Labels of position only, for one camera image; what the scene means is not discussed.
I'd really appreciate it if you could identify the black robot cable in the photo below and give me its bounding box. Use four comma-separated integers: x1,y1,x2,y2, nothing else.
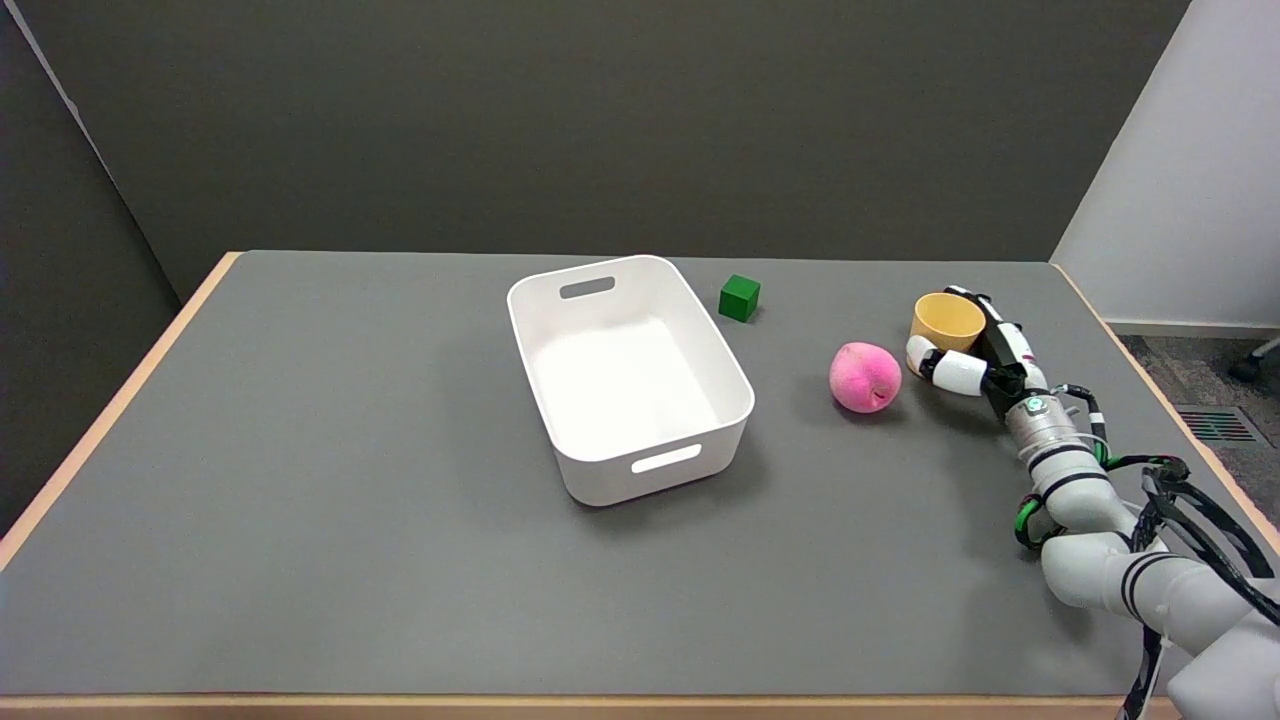
1050,384,1280,720

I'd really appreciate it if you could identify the yellow plastic cup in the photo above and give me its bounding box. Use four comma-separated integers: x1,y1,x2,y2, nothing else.
910,292,987,377

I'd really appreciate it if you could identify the green cube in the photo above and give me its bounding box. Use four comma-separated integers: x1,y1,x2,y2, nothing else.
718,274,761,323

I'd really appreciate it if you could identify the black floor vent grille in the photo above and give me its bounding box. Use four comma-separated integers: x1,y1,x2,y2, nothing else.
1178,406,1259,445

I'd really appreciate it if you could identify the white plastic bin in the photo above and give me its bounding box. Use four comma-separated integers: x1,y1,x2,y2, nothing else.
506,254,756,508

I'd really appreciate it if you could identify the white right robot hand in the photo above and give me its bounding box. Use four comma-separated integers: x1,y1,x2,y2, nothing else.
905,285,1050,424

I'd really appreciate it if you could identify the pink plush peach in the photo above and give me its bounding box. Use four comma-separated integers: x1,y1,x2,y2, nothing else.
828,342,902,414

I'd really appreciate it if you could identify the office chair base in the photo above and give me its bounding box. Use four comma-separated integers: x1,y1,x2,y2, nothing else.
1228,336,1280,383

